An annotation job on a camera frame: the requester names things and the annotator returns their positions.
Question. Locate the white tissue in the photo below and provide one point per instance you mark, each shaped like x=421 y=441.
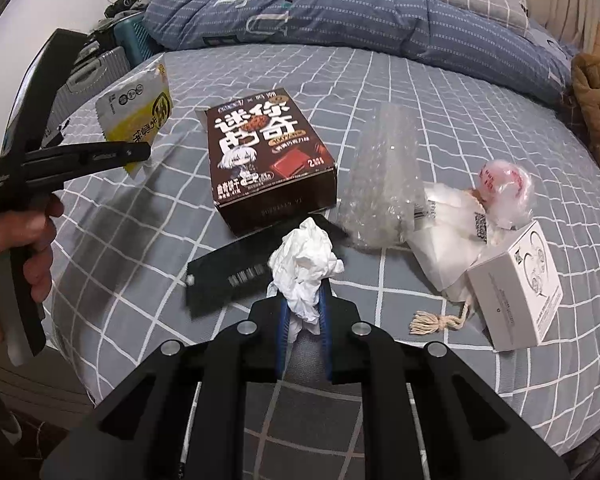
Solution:
x=305 y=260

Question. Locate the brown cookie box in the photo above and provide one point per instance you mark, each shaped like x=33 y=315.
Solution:
x=260 y=160

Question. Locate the yellow white snack packet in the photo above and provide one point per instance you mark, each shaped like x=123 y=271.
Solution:
x=135 y=107

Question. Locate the blue pillow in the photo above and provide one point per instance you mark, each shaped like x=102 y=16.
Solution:
x=550 y=40

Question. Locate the crumpled pink white plastic bag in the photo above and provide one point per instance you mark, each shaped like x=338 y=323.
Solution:
x=505 y=185

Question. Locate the brown quilted jacket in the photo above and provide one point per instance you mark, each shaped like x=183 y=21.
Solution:
x=597 y=105

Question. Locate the small white cardboard box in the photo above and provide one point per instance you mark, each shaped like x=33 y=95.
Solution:
x=510 y=300

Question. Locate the teal plastic crate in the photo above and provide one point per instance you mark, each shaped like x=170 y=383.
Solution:
x=135 y=35

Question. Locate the black packet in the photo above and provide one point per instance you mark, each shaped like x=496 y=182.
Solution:
x=220 y=280

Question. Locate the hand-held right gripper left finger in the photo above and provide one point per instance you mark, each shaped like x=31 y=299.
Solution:
x=281 y=332

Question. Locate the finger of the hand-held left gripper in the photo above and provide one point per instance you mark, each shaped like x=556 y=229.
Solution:
x=90 y=159

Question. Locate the dark bundle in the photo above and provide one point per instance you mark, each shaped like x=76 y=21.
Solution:
x=125 y=6

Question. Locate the clear bubble wrap bag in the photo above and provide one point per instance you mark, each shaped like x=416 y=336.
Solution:
x=380 y=185

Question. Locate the person's left hand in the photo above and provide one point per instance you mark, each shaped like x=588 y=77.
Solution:
x=45 y=225

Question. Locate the grey checkered bed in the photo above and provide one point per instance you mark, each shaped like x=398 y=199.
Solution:
x=280 y=70

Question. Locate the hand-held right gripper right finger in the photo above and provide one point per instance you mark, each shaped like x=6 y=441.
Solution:
x=325 y=327

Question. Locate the blue striped duvet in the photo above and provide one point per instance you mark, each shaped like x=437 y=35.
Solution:
x=330 y=15

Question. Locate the grey suitcase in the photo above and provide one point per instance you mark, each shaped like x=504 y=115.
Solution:
x=100 y=67

